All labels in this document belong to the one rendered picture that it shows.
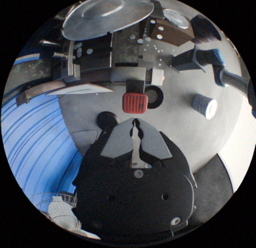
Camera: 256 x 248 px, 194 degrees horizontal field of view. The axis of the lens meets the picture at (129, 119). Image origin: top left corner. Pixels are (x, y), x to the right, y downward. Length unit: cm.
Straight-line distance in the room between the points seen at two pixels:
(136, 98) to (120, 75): 15
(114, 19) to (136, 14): 6
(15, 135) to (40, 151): 53
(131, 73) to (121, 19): 20
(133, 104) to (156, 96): 83
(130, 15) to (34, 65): 39
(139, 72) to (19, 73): 49
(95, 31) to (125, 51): 15
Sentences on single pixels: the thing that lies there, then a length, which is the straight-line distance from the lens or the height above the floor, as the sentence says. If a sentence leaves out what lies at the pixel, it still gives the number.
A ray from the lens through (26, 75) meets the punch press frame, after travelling 42.
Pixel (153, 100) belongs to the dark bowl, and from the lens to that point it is 102.
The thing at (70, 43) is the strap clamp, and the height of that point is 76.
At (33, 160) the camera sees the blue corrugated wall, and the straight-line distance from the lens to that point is 152.
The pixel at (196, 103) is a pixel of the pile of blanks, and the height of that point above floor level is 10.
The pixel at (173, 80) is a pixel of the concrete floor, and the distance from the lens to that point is 109.
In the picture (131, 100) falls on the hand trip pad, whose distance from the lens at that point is 20.
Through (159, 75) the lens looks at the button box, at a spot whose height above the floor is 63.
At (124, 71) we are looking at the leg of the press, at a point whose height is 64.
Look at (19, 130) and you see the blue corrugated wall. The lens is 137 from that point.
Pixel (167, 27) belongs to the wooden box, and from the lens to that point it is 91.
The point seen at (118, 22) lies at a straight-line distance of 24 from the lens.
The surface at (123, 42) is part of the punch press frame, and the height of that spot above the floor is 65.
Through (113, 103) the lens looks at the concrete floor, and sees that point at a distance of 103.
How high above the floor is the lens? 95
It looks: 61 degrees down
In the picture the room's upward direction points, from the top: 174 degrees counter-clockwise
